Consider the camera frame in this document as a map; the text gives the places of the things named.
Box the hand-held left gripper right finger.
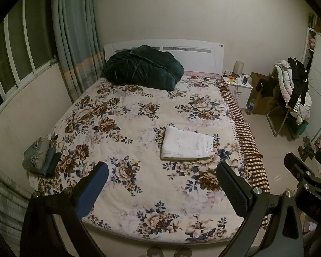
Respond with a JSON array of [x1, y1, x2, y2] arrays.
[[216, 161, 304, 257]]

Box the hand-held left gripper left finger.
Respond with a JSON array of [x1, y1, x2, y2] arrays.
[[20, 161, 109, 257]]

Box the white pants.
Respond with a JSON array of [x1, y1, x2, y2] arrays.
[[160, 125, 215, 161]]

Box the green box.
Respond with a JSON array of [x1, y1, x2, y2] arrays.
[[294, 120, 309, 137]]

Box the dark teal folded cloth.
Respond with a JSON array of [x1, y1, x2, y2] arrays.
[[41, 146, 62, 178]]

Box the brown checked bed sheet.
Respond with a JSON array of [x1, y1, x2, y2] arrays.
[[218, 79, 270, 229]]

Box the folding metal chair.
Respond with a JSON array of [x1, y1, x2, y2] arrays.
[[266, 102, 297, 140]]

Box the grey-green folded clothes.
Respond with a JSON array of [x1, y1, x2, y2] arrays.
[[23, 137, 51, 174]]

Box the large brown cardboard box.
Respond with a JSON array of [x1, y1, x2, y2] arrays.
[[248, 72, 282, 115]]

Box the plastic water bottle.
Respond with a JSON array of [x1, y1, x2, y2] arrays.
[[245, 96, 256, 115]]

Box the black white-striped clothes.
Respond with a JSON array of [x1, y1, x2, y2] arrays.
[[287, 57, 309, 109]]

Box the bed with floral cover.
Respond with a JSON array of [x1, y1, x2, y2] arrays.
[[29, 75, 263, 243]]

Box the chair piled with clothes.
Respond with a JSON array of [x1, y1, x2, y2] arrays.
[[273, 60, 312, 125]]

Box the black cloth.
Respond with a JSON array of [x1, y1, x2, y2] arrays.
[[255, 78, 275, 98]]

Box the bunched teal striped curtain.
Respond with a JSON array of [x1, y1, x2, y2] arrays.
[[0, 161, 33, 247]]

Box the person's left shoe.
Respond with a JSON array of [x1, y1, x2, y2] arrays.
[[147, 246, 164, 257]]

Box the white nightstand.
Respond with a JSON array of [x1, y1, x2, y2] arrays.
[[221, 73, 253, 105]]

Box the dark green duvet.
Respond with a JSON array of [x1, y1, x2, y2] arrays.
[[102, 45, 184, 90]]

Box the white bed headboard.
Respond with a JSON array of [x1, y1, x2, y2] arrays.
[[104, 40, 225, 76]]

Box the long teal striped curtain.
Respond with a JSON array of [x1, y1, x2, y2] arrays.
[[51, 0, 106, 103]]

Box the white framed window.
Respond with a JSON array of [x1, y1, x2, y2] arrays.
[[0, 0, 58, 118]]

